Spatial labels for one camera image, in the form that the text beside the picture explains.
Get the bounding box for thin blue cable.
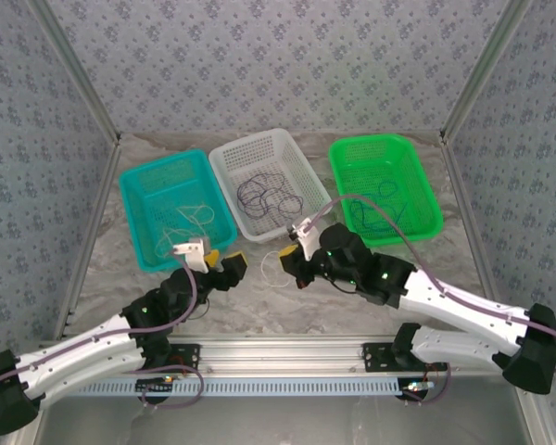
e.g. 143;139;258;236
354;180;411;233

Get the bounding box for teal plastic basket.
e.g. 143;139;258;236
118;147;238;273

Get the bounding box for left small circuit board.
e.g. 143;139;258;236
135;377;176;394

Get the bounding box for small circuit board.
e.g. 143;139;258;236
135;377;176;394
400;380;436;395

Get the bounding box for green plastic basket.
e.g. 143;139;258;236
328;133;446;249

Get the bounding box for white plastic basket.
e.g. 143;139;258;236
208;128;334;245

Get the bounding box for right small circuit board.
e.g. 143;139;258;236
400;380;436;395

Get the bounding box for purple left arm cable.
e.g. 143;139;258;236
0;249;198;398

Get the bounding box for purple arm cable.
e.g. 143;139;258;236
0;249;198;398
303;197;556;374

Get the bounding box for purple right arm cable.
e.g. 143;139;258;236
303;197;556;374

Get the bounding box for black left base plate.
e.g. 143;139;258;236
157;342;201;375

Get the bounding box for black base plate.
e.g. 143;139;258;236
361;341;449;374
157;342;201;375

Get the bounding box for aluminium front rail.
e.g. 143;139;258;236
32;336;506;376

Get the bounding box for aluminium rail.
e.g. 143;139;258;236
439;136;556;445
32;336;506;376
53;138;121;342

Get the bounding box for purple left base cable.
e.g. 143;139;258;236
120;364;208;410

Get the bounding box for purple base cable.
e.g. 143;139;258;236
400;363;455;405
120;364;208;410

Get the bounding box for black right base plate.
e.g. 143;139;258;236
361;341;449;374

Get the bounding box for aluminium left side rail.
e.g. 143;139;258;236
53;138;121;342

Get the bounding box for slotted grey cable duct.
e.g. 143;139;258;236
48;375;427;399

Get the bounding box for aluminium right side rail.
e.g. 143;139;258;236
439;136;556;445

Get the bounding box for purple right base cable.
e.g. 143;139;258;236
400;363;455;405

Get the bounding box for aluminium left corner post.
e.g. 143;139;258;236
27;0;122;146

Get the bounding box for aluminium corner post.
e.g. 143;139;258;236
27;0;122;146
438;0;537;143

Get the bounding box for aluminium right corner post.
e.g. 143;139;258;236
438;0;537;143

